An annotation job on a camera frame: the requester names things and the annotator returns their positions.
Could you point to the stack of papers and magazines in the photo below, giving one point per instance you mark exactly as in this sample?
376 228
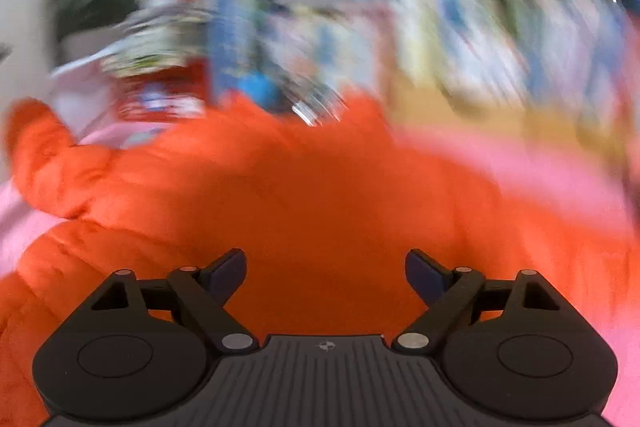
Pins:
163 34

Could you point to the orange puffer jacket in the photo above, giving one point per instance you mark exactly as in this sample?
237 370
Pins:
300 206

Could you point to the row of upright books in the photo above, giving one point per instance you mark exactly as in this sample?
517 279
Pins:
551 69

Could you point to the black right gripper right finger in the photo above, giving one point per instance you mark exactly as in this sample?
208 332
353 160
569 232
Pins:
514 350

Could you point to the red plastic crate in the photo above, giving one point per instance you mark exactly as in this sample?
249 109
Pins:
166 95

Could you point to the pink patterned blanket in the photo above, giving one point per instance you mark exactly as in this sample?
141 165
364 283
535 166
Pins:
525 176

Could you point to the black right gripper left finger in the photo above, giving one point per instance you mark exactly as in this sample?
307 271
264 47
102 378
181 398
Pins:
134 349

